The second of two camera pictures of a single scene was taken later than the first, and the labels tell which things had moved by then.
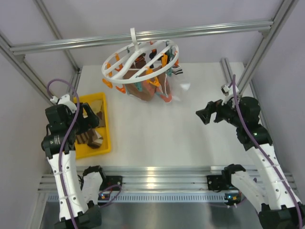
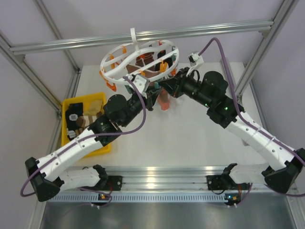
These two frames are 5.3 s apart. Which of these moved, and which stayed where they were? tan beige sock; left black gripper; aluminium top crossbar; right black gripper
Moved: left black gripper; right black gripper
Stayed: tan beige sock; aluminium top crossbar
